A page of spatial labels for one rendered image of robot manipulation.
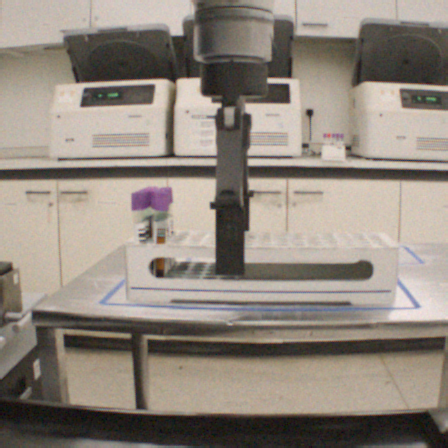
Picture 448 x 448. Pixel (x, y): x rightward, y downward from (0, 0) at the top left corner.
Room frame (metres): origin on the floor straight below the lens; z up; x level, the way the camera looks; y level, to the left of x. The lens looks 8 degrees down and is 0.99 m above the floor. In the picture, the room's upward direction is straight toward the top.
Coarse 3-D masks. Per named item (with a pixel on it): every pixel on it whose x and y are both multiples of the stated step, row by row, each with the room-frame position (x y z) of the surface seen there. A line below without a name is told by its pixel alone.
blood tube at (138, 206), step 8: (136, 200) 0.64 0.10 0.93; (144, 200) 0.64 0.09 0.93; (136, 208) 0.64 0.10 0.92; (144, 208) 0.64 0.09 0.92; (136, 216) 0.64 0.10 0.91; (144, 216) 0.64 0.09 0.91; (136, 224) 0.64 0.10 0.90; (144, 224) 0.64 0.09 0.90; (136, 232) 0.64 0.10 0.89; (144, 232) 0.64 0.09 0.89; (136, 240) 0.64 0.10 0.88; (144, 240) 0.64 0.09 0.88
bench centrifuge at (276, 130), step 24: (192, 24) 2.80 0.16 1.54; (288, 24) 2.78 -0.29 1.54; (192, 48) 2.93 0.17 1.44; (288, 48) 2.90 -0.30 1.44; (192, 72) 3.07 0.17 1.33; (288, 72) 3.04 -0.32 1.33; (192, 96) 2.64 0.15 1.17; (288, 96) 2.62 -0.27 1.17; (192, 120) 2.61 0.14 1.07; (264, 120) 2.59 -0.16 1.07; (288, 120) 2.59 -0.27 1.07; (192, 144) 2.61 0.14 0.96; (264, 144) 2.60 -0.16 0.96; (288, 144) 2.59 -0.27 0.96
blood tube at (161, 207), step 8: (160, 192) 0.64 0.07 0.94; (168, 192) 0.64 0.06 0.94; (160, 200) 0.64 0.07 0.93; (168, 200) 0.64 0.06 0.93; (160, 208) 0.63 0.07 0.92; (168, 208) 0.64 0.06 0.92; (160, 216) 0.64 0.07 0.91; (160, 224) 0.64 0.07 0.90; (160, 232) 0.64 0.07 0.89; (160, 240) 0.63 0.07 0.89; (160, 264) 0.63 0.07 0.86; (160, 272) 0.63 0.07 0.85
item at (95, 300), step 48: (96, 288) 0.68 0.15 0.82; (432, 288) 0.66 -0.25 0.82; (48, 336) 0.58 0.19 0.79; (144, 336) 1.00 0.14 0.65; (192, 336) 0.56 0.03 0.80; (240, 336) 0.56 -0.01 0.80; (288, 336) 0.56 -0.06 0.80; (336, 336) 0.55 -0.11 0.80; (384, 336) 0.55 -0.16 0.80; (48, 384) 0.58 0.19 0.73; (144, 384) 1.00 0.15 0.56
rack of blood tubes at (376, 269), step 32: (128, 256) 0.63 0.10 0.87; (160, 256) 0.63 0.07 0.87; (192, 256) 0.62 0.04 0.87; (256, 256) 0.62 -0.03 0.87; (288, 256) 0.61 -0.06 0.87; (320, 256) 0.61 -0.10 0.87; (352, 256) 0.61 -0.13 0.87; (384, 256) 0.61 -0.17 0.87; (128, 288) 0.63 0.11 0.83; (160, 288) 0.63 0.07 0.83; (192, 288) 0.62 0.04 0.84; (224, 288) 0.62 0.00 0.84; (256, 288) 0.62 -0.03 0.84; (288, 288) 0.61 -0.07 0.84; (320, 288) 0.61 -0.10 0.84; (352, 288) 0.61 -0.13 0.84; (384, 288) 0.61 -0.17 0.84
